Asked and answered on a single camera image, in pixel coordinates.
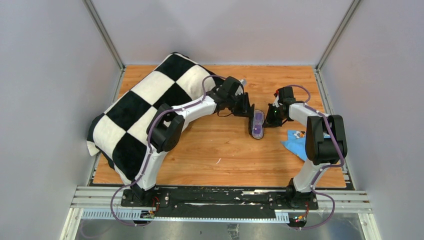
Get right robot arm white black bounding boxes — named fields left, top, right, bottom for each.
left=262, top=85, right=348, bottom=209

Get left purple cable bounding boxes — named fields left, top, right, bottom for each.
left=109, top=74, right=229, bottom=228

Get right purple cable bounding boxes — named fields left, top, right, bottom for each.
left=284, top=84, right=346, bottom=231

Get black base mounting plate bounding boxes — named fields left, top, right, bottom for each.
left=120, top=186, right=319, bottom=220

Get black glasses case beige lining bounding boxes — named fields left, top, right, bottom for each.
left=248, top=105, right=265, bottom=140

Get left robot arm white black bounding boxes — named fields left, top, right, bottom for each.
left=129, top=76, right=255, bottom=207

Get blue patterned cloth bag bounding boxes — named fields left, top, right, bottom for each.
left=280, top=129, right=330, bottom=163

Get black white checkered pillow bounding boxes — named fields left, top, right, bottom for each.
left=86, top=52, right=224, bottom=185

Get pink transparent sunglasses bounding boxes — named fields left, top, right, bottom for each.
left=251, top=109, right=265, bottom=140

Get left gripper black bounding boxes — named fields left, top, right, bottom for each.
left=226, top=92, right=254, bottom=118

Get purple cable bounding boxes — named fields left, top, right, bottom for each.
left=109, top=74, right=229, bottom=228
left=284, top=84, right=346, bottom=231

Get aluminium frame rail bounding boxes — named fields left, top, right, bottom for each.
left=60, top=186, right=381, bottom=240

